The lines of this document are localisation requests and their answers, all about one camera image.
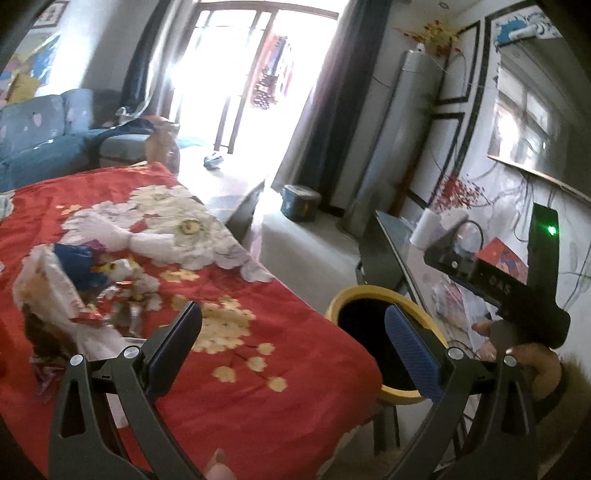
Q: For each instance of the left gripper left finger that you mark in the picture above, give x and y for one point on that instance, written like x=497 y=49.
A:
x=84 y=441

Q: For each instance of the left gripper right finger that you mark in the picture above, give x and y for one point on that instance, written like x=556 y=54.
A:
x=501 y=442

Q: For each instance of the white patterned plastic bag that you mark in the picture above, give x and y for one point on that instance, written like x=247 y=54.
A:
x=52 y=309

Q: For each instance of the blue wrapper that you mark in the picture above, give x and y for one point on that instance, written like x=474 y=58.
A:
x=78 y=264

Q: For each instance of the white tissue wad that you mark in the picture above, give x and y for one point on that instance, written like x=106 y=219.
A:
x=91 y=227

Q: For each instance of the yellow rimmed black trash bin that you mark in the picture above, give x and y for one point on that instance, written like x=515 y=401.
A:
x=360 y=311

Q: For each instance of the right hand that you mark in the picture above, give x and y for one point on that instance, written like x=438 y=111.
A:
x=541 y=360

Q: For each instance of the red box on stand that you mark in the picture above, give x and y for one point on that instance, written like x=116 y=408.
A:
x=498 y=254

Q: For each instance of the white paper roll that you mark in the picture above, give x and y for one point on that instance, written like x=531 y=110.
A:
x=427 y=229

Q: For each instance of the dark glass tv stand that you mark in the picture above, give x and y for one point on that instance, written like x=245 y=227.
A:
x=390 y=260

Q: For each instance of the red floral blanket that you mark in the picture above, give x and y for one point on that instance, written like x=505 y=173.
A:
x=269 y=380

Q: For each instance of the white standing air conditioner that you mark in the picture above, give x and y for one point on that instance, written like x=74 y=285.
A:
x=403 y=131

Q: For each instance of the dark round storage box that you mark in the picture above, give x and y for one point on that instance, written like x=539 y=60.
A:
x=300 y=203

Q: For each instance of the dark window curtain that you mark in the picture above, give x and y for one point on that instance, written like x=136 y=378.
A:
x=317 y=152

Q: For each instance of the small object on table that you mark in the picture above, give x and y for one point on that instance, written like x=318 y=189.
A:
x=213 y=161

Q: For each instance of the brown paper bag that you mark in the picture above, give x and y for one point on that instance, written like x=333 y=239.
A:
x=161 y=147

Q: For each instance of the blue sofa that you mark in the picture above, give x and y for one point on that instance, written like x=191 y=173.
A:
x=59 y=135

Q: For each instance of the red hanging decoration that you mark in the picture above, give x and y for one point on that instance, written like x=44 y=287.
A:
x=274 y=70

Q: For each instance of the yellow cushion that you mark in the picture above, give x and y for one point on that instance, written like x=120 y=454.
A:
x=22 y=89

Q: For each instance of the wall mounted television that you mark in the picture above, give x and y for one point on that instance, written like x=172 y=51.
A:
x=542 y=112

